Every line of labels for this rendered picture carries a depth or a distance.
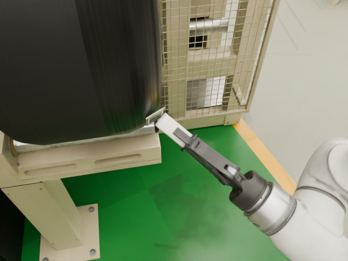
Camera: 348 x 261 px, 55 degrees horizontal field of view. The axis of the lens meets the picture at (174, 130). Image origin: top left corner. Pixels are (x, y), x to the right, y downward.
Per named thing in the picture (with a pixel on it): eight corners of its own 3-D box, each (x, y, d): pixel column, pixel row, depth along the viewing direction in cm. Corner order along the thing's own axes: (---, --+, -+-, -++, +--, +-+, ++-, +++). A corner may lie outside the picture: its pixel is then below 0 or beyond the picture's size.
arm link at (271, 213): (257, 230, 67) (234, 212, 67) (283, 195, 69) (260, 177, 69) (274, 239, 58) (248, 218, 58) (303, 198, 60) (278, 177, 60)
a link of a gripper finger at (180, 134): (192, 150, 63) (195, 148, 60) (172, 133, 63) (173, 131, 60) (197, 144, 63) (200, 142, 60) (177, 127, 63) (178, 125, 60)
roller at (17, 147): (6, 144, 75) (10, 131, 78) (13, 157, 78) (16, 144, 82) (158, 123, 79) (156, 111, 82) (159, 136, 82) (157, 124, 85)
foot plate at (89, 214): (39, 269, 147) (37, 267, 145) (42, 213, 163) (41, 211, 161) (100, 258, 150) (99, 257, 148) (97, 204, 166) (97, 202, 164)
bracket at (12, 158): (6, 177, 79) (-13, 155, 71) (22, 65, 102) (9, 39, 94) (20, 175, 79) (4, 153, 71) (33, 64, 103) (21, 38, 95)
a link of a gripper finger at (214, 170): (227, 186, 63) (229, 186, 62) (181, 148, 63) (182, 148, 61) (238, 170, 64) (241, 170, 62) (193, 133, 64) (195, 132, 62)
